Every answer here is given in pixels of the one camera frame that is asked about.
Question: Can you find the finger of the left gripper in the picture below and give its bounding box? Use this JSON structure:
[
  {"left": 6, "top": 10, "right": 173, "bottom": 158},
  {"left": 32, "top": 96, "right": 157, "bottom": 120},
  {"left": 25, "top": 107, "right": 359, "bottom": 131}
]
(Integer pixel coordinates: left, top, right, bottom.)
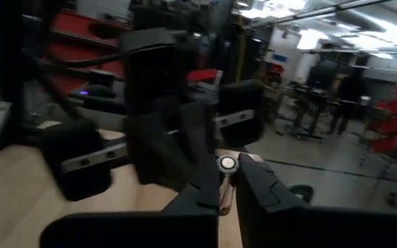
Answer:
[
  {"left": 125, "top": 106, "right": 194, "bottom": 194},
  {"left": 181, "top": 101, "right": 216, "bottom": 162}
]

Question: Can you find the black cable loop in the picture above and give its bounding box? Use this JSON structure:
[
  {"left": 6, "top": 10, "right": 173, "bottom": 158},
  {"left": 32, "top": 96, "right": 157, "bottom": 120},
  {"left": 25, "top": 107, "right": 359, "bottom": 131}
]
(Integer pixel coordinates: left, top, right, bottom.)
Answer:
[{"left": 287, "top": 183, "right": 315, "bottom": 205}]

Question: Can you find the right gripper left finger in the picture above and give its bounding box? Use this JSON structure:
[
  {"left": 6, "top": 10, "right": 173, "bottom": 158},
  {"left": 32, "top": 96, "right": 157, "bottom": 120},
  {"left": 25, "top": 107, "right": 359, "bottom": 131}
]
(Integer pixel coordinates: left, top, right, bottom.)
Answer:
[{"left": 39, "top": 155, "right": 220, "bottom": 248}]

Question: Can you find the distant work table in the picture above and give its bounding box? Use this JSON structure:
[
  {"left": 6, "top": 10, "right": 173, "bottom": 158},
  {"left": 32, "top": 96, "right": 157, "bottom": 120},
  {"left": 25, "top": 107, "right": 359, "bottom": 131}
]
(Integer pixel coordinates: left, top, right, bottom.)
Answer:
[{"left": 270, "top": 84, "right": 329, "bottom": 141}]

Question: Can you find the person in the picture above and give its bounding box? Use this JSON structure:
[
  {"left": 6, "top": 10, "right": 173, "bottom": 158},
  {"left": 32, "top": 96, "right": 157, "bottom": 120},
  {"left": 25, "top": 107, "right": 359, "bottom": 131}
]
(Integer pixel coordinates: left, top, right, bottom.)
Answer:
[{"left": 328, "top": 67, "right": 369, "bottom": 137}]

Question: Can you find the flat red object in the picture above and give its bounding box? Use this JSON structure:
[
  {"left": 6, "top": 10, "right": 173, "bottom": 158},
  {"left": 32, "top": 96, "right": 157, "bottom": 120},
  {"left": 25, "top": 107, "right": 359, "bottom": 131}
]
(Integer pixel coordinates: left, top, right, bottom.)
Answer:
[{"left": 187, "top": 68, "right": 220, "bottom": 83}]

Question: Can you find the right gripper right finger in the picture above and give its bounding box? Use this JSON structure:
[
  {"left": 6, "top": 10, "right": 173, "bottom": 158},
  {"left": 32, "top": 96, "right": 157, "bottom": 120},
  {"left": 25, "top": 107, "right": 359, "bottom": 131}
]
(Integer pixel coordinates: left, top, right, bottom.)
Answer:
[{"left": 236, "top": 153, "right": 397, "bottom": 248}]

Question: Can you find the dark grey desk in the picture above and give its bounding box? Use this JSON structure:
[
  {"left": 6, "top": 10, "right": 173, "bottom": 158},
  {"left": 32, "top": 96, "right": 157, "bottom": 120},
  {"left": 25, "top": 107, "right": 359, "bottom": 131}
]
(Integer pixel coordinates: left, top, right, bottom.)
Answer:
[{"left": 67, "top": 81, "right": 222, "bottom": 120}]

